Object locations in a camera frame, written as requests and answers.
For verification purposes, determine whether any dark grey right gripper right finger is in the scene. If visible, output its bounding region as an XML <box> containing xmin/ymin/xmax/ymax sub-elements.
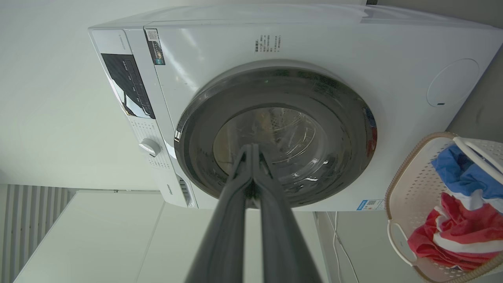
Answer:
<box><xmin>251</xmin><ymin>144</ymin><xmax>323</xmax><ymax>283</ymax></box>

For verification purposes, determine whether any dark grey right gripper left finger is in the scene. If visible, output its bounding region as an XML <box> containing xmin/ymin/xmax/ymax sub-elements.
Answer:
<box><xmin>185</xmin><ymin>144</ymin><xmax>253</xmax><ymax>283</ymax></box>

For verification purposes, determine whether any white washing machine control knob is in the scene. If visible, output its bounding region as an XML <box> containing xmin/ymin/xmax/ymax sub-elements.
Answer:
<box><xmin>139</xmin><ymin>138</ymin><xmax>161</xmax><ymax>157</ymax></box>

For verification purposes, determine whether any round dark washing machine door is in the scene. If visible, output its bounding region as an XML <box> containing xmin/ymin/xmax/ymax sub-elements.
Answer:
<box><xmin>174</xmin><ymin>66</ymin><xmax>378</xmax><ymax>208</ymax></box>

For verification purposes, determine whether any white front-load washing machine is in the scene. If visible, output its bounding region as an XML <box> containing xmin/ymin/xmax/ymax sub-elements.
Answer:
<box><xmin>88</xmin><ymin>4</ymin><xmax>503</xmax><ymax>211</ymax></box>

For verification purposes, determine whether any white cabinet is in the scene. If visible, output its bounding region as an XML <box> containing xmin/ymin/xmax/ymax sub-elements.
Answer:
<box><xmin>13</xmin><ymin>190</ymin><xmax>329</xmax><ymax>283</ymax></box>

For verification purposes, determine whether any white perforated laundry basket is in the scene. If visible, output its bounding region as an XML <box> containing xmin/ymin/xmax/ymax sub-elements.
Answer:
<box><xmin>385</xmin><ymin>132</ymin><xmax>503</xmax><ymax>283</ymax></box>

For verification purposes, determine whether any red white blue garment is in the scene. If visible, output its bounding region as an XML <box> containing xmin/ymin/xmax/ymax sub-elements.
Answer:
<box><xmin>408</xmin><ymin>144</ymin><xmax>503</xmax><ymax>272</ymax></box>

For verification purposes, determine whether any white slatted radiator panel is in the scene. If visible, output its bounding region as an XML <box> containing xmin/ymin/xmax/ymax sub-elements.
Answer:
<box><xmin>0</xmin><ymin>184</ymin><xmax>77</xmax><ymax>283</ymax></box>

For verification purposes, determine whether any white power cable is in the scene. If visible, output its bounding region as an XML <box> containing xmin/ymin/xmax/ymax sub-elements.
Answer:
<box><xmin>326</xmin><ymin>211</ymin><xmax>360</xmax><ymax>283</ymax></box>

